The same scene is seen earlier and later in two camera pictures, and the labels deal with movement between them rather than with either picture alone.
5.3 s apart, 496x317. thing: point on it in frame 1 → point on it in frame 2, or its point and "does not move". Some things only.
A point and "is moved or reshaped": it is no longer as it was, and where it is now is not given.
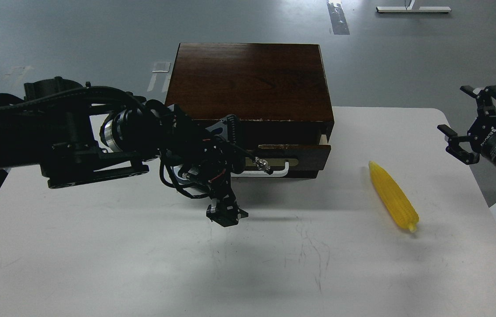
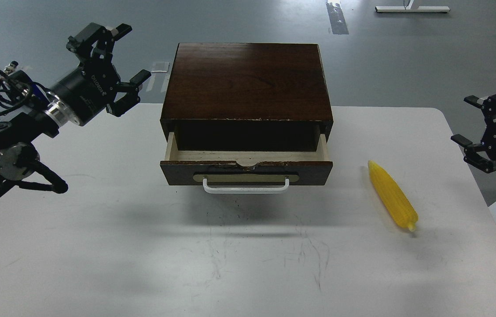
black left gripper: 211,167 → 88,90
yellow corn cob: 394,197 does not move
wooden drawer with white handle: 292,161 is moved or reshaped
